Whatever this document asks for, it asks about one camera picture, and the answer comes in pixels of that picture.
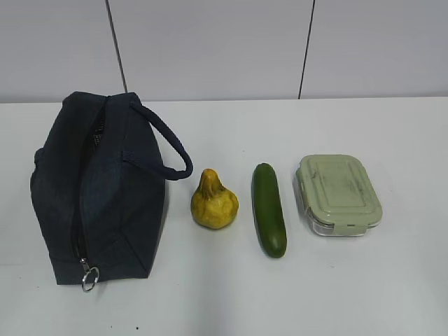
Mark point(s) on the yellow pear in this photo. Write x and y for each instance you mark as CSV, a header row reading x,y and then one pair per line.
x,y
213,206

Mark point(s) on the green cucumber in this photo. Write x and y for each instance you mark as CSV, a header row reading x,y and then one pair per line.
x,y
268,212

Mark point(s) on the glass container with green lid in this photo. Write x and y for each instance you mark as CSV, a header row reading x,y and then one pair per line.
x,y
337,195

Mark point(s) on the dark blue lunch bag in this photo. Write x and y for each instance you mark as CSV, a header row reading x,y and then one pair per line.
x,y
98,187

